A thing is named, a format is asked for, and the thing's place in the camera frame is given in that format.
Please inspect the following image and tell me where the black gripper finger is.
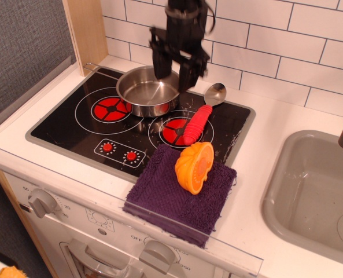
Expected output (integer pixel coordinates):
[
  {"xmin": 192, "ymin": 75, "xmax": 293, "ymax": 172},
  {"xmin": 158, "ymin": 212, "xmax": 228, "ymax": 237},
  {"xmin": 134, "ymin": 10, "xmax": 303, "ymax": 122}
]
[
  {"xmin": 178, "ymin": 63, "xmax": 200, "ymax": 93},
  {"xmin": 152, "ymin": 49, "xmax": 172, "ymax": 79}
]

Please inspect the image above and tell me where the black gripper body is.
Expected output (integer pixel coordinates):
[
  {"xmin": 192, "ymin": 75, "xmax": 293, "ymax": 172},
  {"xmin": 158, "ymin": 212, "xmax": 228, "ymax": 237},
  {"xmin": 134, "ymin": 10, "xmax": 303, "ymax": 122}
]
[{"xmin": 150, "ymin": 12, "xmax": 209, "ymax": 76}]

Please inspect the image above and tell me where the metal pot with wire handle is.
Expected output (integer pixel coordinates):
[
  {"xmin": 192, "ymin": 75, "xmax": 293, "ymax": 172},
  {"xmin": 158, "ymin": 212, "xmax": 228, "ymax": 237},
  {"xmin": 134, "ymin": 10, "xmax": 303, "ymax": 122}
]
[{"xmin": 83, "ymin": 62, "xmax": 181, "ymax": 118}]

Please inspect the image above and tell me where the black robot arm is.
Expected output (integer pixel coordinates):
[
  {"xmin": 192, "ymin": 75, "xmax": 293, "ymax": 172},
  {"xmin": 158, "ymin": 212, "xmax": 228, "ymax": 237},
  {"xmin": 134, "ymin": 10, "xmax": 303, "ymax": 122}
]
[{"xmin": 150, "ymin": 1, "xmax": 210, "ymax": 93}]

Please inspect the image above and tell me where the orange plastic squash half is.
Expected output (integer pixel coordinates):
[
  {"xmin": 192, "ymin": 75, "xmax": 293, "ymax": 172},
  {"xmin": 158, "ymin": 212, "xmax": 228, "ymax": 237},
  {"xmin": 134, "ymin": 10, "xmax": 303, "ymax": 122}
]
[{"xmin": 174, "ymin": 142, "xmax": 215, "ymax": 195}]

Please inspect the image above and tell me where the black toy stovetop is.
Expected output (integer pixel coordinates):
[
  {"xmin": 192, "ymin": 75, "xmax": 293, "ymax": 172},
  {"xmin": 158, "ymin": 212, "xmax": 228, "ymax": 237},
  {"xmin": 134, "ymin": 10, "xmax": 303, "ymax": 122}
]
[{"xmin": 25, "ymin": 66, "xmax": 256, "ymax": 184}]

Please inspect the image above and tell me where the purple towel cloth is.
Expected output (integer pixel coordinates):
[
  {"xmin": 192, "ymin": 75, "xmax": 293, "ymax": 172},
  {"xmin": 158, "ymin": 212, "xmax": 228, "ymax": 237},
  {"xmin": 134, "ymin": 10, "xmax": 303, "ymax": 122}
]
[{"xmin": 123, "ymin": 144, "xmax": 237, "ymax": 248}]

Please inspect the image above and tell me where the grey sink basin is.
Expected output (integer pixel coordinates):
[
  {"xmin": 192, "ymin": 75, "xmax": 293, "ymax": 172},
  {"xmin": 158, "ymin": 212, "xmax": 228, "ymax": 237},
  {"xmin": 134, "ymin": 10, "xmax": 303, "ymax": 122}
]
[{"xmin": 262, "ymin": 130, "xmax": 343, "ymax": 264}]

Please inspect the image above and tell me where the grey oven knob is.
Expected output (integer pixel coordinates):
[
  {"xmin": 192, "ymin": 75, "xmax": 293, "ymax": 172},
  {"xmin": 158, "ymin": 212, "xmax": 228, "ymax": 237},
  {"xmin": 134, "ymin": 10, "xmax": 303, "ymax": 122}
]
[{"xmin": 139, "ymin": 240, "xmax": 176, "ymax": 275}]

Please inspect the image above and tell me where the grey timer knob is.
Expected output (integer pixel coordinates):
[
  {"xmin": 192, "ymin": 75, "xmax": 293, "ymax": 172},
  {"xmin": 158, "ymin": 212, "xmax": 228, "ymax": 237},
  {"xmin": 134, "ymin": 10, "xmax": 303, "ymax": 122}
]
[{"xmin": 28, "ymin": 189, "xmax": 57, "ymax": 218}]

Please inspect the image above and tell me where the white toy oven front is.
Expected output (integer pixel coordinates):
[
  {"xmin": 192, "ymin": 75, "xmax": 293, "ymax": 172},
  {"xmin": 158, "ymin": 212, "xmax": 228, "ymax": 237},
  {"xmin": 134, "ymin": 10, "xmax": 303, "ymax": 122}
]
[{"xmin": 5, "ymin": 174, "xmax": 245, "ymax": 277}]

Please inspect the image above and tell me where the orange object on floor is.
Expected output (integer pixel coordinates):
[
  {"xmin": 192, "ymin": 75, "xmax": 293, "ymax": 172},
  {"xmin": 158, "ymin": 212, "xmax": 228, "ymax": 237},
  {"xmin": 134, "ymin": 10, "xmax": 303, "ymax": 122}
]
[{"xmin": 0, "ymin": 266, "xmax": 28, "ymax": 278}]

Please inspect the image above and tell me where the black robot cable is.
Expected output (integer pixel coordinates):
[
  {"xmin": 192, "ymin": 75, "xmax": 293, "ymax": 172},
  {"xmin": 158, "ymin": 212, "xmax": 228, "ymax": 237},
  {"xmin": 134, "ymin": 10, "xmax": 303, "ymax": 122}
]
[{"xmin": 203, "ymin": 2, "xmax": 216, "ymax": 36}]

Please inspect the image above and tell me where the spoon with red handle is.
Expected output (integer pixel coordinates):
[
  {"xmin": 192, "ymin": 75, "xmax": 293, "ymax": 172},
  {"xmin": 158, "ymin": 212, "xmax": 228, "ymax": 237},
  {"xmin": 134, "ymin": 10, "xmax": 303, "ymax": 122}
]
[{"xmin": 183, "ymin": 83, "xmax": 227, "ymax": 146}]

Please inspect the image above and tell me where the wooden side post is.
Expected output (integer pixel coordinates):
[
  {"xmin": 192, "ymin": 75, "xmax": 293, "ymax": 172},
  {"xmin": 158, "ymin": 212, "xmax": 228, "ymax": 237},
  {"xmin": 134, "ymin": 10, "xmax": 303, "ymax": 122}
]
[{"xmin": 62, "ymin": 0, "xmax": 108, "ymax": 76}]

